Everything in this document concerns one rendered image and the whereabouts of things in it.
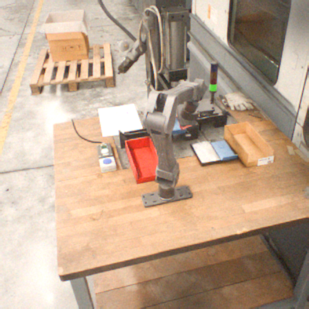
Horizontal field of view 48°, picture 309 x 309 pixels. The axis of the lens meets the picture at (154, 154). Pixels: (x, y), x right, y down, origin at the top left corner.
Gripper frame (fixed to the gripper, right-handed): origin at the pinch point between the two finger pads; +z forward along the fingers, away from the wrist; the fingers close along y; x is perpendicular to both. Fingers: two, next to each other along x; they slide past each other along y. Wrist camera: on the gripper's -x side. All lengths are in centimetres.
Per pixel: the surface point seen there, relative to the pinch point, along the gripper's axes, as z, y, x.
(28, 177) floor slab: 158, 51, 87
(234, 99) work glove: 26, 27, -45
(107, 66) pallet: 226, 219, -9
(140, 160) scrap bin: 14.6, -7.9, 18.4
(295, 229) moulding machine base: 44, -47, -64
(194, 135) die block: 14.9, 1.8, -10.4
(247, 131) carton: 10.2, -1.5, -36.3
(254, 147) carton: 7.4, -11.6, -34.9
